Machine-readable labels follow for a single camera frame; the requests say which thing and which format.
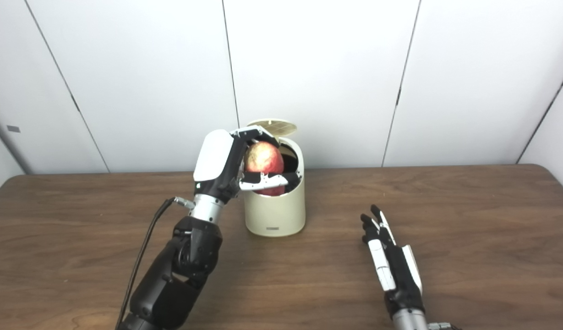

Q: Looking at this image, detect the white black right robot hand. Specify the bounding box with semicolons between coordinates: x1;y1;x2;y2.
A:
360;204;425;317

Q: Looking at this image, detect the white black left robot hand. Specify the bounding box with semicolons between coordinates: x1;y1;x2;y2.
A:
193;126;300;204

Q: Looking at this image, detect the red apple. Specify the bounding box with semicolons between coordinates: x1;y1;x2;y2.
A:
244;141;285;197

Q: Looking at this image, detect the cream round bin lid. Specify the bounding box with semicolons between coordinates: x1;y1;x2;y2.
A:
247;120;298;137

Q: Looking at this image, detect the cream-colored round bin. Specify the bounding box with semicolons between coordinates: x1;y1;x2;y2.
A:
244;137;306;237

